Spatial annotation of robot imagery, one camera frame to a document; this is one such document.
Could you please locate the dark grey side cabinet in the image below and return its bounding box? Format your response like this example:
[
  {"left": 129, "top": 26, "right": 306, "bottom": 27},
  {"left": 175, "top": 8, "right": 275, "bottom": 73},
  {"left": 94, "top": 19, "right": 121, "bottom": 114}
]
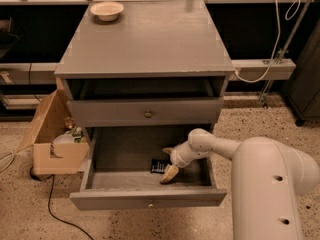
[{"left": 283, "top": 20, "right": 320, "bottom": 126}]

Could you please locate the closed grey upper drawer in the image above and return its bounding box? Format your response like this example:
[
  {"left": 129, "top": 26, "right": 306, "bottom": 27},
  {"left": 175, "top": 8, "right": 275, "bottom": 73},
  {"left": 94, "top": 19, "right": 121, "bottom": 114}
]
[{"left": 67, "top": 98, "right": 223, "bottom": 127}]

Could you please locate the white paper bowl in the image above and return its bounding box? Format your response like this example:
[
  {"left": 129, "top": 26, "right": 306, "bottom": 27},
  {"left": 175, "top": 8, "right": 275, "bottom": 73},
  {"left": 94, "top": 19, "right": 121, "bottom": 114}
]
[{"left": 90, "top": 1, "right": 124, "bottom": 22}]

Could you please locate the green packet in box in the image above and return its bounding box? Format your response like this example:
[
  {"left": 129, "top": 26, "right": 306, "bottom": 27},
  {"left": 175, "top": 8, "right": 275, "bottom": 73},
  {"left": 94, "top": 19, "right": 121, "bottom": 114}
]
[{"left": 70, "top": 126, "right": 84, "bottom": 143}]

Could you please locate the grey wooden drawer cabinet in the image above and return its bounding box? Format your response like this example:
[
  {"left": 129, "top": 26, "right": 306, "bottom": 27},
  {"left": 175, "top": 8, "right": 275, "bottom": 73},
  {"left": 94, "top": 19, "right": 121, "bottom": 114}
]
[{"left": 54, "top": 0, "right": 236, "bottom": 142}]

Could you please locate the open cardboard box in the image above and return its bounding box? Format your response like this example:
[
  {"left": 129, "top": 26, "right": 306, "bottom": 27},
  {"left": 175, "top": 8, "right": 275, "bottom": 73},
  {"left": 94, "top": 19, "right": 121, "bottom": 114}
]
[{"left": 17, "top": 78, "right": 89, "bottom": 175}]

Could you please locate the metal tripod pole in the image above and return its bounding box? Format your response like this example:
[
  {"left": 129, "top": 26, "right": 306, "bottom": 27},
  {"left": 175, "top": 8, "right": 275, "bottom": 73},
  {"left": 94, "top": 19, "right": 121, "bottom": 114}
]
[{"left": 259, "top": 0, "right": 314, "bottom": 108}]

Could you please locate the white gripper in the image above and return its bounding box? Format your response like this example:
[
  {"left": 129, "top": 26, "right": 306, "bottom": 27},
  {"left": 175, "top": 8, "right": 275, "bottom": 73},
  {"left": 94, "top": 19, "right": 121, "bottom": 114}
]
[{"left": 160, "top": 144, "right": 192, "bottom": 184}]

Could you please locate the open grey middle drawer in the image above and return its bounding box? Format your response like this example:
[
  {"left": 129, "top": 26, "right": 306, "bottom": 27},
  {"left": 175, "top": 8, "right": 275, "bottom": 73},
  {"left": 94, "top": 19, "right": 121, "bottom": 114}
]
[{"left": 70, "top": 125, "right": 226, "bottom": 210}]

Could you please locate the white hanging cable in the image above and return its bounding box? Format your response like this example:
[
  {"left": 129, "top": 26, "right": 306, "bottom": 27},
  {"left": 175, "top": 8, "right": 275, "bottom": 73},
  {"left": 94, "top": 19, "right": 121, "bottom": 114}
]
[{"left": 233, "top": 0, "right": 302, "bottom": 84}]

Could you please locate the black floor cable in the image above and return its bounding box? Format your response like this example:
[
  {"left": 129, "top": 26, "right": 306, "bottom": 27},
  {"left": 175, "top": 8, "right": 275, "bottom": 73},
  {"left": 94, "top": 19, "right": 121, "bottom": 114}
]
[{"left": 29, "top": 166, "right": 95, "bottom": 240}]

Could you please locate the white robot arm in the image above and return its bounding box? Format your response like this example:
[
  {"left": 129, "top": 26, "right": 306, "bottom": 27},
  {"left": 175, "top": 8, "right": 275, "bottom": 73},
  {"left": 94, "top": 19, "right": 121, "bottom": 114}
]
[{"left": 161, "top": 128, "right": 320, "bottom": 240}]

